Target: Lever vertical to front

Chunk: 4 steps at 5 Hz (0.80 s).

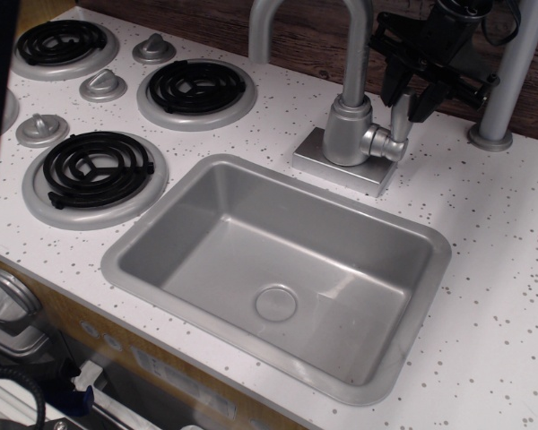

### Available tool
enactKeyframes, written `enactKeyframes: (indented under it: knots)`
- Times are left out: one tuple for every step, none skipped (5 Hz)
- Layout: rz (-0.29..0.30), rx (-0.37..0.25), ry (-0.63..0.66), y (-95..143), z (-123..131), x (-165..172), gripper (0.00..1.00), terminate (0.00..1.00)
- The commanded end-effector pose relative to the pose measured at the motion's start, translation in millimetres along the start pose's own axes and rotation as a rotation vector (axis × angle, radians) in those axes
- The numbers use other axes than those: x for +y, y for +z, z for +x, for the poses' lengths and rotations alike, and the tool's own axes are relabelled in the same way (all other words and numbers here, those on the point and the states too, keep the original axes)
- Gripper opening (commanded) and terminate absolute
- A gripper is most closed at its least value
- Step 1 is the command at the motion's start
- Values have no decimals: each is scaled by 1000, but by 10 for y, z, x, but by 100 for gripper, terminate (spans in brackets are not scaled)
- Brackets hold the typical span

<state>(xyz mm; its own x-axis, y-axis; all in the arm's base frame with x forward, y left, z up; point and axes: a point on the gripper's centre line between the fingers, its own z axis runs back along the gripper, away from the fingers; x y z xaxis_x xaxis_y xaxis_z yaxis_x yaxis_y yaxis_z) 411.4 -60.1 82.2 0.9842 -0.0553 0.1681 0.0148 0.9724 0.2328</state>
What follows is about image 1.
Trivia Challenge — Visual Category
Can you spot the silver knob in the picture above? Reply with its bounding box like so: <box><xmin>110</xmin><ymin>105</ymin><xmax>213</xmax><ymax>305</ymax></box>
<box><xmin>79</xmin><ymin>69</ymin><xmax>127</xmax><ymax>103</ymax></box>
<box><xmin>132</xmin><ymin>33</ymin><xmax>177</xmax><ymax>65</ymax></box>
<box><xmin>15</xmin><ymin>114</ymin><xmax>69</xmax><ymax>149</ymax></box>

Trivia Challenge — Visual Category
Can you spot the back left black burner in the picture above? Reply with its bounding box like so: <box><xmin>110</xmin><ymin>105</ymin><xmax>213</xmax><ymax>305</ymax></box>
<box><xmin>11</xmin><ymin>20</ymin><xmax>119</xmax><ymax>82</ymax></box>

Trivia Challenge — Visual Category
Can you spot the front right black burner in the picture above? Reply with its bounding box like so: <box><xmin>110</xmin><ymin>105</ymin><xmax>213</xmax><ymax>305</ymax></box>
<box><xmin>22</xmin><ymin>131</ymin><xmax>169</xmax><ymax>230</ymax></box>

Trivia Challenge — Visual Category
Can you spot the silver knob back right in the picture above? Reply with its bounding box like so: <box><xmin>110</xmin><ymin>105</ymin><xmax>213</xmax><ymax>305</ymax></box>
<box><xmin>132</xmin><ymin>33</ymin><xmax>177</xmax><ymax>65</ymax></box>

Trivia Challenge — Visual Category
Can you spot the left edge black burner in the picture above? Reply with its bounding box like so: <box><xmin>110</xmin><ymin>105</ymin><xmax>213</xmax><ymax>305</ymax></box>
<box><xmin>1</xmin><ymin>89</ymin><xmax>19</xmax><ymax>134</ymax></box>

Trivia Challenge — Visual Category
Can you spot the silver knob middle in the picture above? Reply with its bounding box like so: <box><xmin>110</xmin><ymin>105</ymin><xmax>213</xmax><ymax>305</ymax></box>
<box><xmin>79</xmin><ymin>69</ymin><xmax>127</xmax><ymax>103</ymax></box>

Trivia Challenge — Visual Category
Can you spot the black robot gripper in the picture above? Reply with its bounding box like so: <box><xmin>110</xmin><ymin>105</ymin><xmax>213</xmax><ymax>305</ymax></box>
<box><xmin>369</xmin><ymin>1</ymin><xmax>499</xmax><ymax>123</ymax></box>

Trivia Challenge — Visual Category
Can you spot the silver faucet lever handle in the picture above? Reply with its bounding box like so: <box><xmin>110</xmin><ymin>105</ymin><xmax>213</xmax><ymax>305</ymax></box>
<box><xmin>360</xmin><ymin>88</ymin><xmax>416</xmax><ymax>162</ymax></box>

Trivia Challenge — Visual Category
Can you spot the silver knob front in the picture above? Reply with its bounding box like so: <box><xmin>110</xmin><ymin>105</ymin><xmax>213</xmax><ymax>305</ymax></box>
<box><xmin>15</xmin><ymin>114</ymin><xmax>69</xmax><ymax>149</ymax></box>

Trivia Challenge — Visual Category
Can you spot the silver round oven dial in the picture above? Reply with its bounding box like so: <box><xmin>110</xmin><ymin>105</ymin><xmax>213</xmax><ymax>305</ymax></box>
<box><xmin>0</xmin><ymin>269</ymin><xmax>41</xmax><ymax>336</ymax></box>

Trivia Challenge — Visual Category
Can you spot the back right black burner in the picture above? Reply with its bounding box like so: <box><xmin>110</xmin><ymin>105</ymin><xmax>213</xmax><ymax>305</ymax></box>
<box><xmin>136</xmin><ymin>59</ymin><xmax>256</xmax><ymax>132</ymax></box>

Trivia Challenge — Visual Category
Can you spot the black braided cable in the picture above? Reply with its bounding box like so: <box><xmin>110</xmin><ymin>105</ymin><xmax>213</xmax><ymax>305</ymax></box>
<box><xmin>0</xmin><ymin>365</ymin><xmax>49</xmax><ymax>426</ymax></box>

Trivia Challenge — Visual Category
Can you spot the grey support pole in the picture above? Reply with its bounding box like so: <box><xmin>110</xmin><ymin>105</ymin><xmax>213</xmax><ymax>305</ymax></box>
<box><xmin>468</xmin><ymin>0</ymin><xmax>538</xmax><ymax>152</ymax></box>

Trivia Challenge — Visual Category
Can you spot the silver toy faucet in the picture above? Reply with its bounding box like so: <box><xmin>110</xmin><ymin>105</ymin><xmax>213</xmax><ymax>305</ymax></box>
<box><xmin>247</xmin><ymin>0</ymin><xmax>401</xmax><ymax>199</ymax></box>

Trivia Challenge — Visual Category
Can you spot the grey plastic sink basin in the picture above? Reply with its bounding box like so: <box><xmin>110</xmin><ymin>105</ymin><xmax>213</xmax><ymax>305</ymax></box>
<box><xmin>101</xmin><ymin>154</ymin><xmax>452</xmax><ymax>406</ymax></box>

